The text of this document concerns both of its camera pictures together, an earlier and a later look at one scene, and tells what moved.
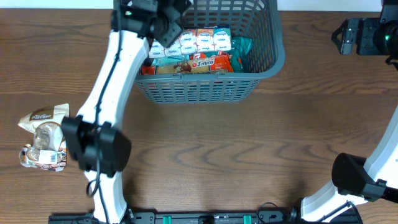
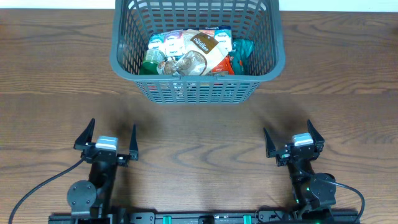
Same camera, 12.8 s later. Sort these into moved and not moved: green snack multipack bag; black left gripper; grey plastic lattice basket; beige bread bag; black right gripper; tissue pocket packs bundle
Moved: black left gripper; beige bread bag; black right gripper; green snack multipack bag
Not moved: tissue pocket packs bundle; grey plastic lattice basket
